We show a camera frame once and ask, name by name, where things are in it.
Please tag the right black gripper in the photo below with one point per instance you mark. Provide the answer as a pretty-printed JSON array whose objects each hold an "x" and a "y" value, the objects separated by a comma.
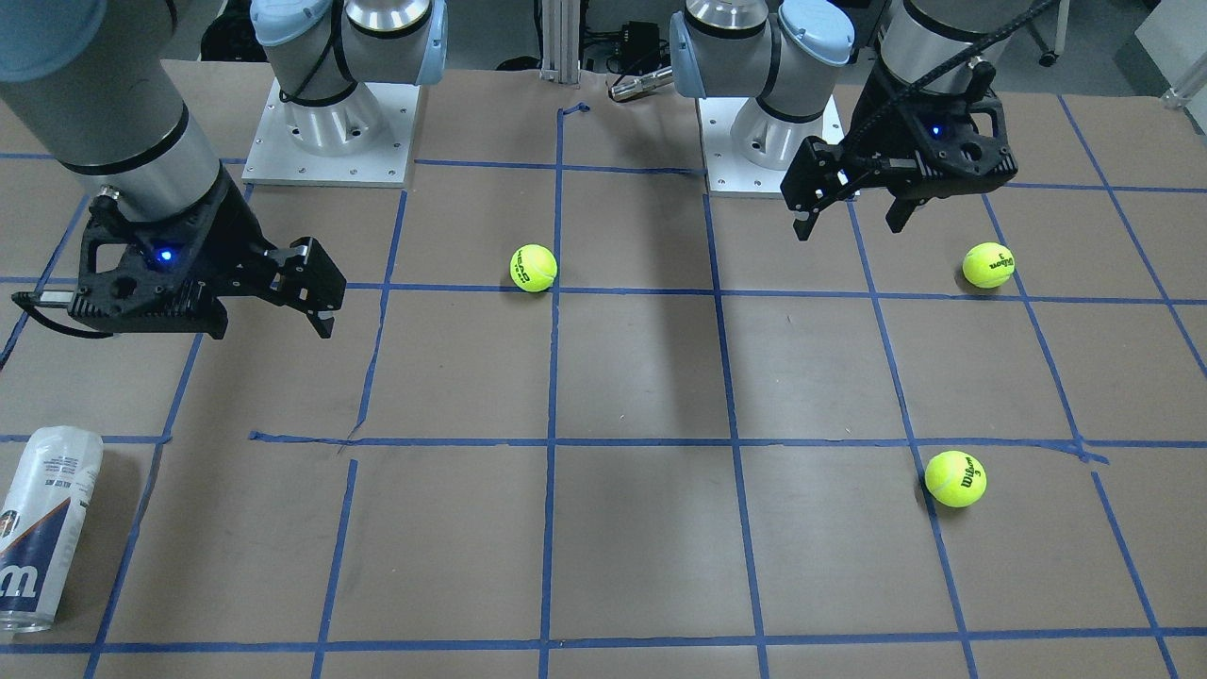
[{"x": 233, "y": 238}]

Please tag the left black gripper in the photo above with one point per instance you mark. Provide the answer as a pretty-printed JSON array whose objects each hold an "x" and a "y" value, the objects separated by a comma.
[{"x": 873, "y": 121}]

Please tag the clear tennis ball can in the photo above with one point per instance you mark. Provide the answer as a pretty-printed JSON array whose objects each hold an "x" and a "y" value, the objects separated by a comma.
[{"x": 43, "y": 516}]

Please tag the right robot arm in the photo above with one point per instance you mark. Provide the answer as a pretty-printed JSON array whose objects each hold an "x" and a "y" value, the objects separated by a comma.
[{"x": 85, "y": 78}]

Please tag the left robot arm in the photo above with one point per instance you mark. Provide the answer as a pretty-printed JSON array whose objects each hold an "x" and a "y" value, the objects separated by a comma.
[{"x": 789, "y": 59}]

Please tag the tennis ball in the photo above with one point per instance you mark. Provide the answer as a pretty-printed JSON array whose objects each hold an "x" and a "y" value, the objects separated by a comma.
[
  {"x": 988, "y": 265},
  {"x": 533, "y": 268},
  {"x": 955, "y": 478}
]

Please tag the tennis ball centre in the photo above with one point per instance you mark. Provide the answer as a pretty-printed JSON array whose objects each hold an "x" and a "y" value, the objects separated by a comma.
[{"x": 533, "y": 268}]

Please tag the silver flashlight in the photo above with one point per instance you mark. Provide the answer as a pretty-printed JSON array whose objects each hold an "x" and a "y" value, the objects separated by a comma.
[{"x": 631, "y": 87}]

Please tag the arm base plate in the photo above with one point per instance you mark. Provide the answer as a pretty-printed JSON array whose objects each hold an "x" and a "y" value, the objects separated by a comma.
[
  {"x": 747, "y": 151},
  {"x": 366, "y": 140}
]

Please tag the aluminium frame post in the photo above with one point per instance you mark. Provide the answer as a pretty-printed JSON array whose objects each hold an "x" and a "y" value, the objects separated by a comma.
[{"x": 560, "y": 34}]

